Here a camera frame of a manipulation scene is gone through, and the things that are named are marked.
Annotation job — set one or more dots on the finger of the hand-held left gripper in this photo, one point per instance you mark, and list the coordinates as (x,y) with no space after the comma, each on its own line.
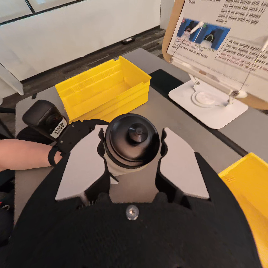
(113,181)
(101,127)

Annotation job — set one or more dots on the black bottle lid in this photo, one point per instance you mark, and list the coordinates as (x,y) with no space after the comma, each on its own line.
(134,146)

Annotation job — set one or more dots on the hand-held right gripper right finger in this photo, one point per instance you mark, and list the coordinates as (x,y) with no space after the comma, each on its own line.
(182,167)

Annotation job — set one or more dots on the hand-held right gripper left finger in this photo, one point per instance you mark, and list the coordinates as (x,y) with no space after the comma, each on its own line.
(81,167)

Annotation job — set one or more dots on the small black floor box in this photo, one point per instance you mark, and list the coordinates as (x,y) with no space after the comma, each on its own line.
(127,40)

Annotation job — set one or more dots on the large window with blinds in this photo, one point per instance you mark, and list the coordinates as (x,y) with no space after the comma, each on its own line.
(16,8)

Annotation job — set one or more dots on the person's dark clothing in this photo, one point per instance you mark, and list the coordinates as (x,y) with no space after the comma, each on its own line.
(5,226)

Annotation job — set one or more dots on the black metal frame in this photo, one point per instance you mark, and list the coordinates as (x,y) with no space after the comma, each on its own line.
(6,110)

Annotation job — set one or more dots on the yellow plastic bin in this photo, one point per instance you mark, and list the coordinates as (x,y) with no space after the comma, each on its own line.
(104,98)
(251,188)

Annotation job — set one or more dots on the person's left forearm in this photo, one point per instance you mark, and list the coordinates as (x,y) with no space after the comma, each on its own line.
(21,155)

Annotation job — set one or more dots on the small black flat object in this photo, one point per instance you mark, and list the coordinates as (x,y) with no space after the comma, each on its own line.
(34,96)

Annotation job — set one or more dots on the white plastic bottle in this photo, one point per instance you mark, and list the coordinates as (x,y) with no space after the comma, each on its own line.
(119,169)

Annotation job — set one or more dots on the printed instruction sheet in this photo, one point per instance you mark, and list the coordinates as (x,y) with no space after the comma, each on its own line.
(230,52)

